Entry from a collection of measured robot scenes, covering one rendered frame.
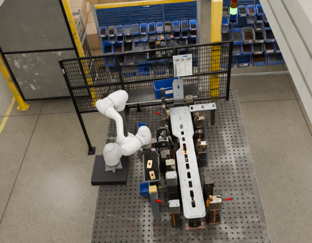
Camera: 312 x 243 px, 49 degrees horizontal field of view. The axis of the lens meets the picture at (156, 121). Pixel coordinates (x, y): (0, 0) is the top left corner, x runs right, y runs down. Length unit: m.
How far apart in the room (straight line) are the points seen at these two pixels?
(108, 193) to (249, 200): 1.39
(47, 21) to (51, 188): 2.17
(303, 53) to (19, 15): 4.63
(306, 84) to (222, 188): 3.04
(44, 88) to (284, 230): 3.91
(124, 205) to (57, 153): 1.89
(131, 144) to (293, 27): 2.28
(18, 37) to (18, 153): 1.62
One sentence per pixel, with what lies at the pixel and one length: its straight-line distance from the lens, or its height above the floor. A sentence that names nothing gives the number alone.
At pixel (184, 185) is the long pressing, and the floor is 1.00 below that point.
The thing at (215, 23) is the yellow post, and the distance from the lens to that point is 3.79.
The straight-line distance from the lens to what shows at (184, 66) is 3.98.
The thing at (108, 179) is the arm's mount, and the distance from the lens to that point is 3.64.
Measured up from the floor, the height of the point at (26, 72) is 0.70.
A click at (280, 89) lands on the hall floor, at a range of 5.77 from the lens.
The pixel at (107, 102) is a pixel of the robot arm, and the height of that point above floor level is 1.59.
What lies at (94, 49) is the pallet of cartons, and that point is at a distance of 6.09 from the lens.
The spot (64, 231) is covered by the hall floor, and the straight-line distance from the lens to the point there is 4.36.
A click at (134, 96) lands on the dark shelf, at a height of 1.03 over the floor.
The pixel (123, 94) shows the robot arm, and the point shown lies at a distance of 3.26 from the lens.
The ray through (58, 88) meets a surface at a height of 0.34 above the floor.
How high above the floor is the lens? 3.64
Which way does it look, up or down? 45 degrees down
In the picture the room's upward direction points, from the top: 7 degrees counter-clockwise
